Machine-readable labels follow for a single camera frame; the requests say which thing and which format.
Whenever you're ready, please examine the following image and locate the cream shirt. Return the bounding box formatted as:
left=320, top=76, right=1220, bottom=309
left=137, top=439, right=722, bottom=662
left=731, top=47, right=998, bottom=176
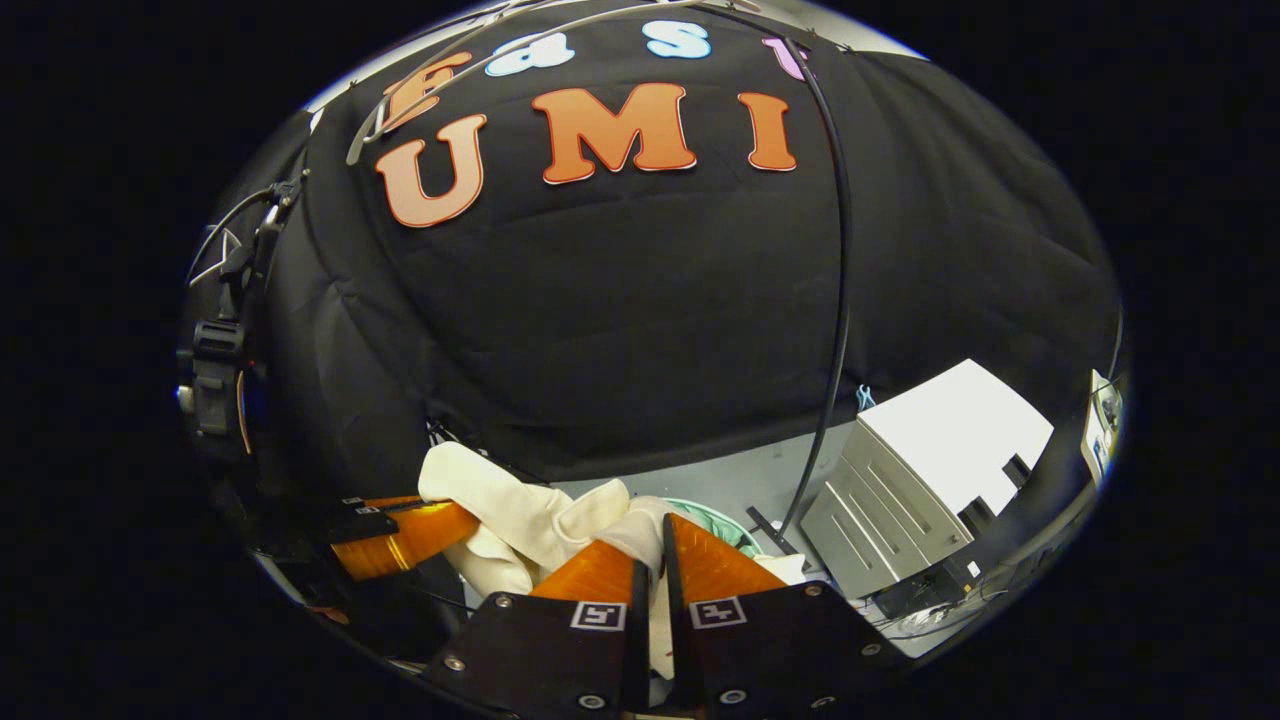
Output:
left=418, top=442, right=809, bottom=681

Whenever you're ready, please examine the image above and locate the black stand with clamps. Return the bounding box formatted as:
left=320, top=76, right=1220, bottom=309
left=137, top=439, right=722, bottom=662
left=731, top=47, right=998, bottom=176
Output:
left=178, top=170, right=311, bottom=441

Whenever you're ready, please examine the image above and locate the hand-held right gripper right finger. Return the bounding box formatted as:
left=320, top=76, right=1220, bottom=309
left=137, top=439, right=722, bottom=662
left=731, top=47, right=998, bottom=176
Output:
left=660, top=513, right=909, bottom=717

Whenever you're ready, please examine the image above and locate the white cabinet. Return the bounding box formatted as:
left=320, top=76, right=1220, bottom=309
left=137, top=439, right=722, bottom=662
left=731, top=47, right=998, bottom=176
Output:
left=800, top=358, right=1056, bottom=601

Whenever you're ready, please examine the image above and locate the white device with blue label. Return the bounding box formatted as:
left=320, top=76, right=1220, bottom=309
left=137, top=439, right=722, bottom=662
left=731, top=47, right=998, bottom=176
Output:
left=1083, top=368, right=1126, bottom=483

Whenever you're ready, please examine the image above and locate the green laundry hamper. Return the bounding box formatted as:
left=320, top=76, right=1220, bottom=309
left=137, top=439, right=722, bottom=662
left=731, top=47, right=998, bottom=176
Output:
left=665, top=497, right=763, bottom=556

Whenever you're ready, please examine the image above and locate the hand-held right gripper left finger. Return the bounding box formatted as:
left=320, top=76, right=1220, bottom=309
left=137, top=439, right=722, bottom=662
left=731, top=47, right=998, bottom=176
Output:
left=420, top=538, right=653, bottom=717

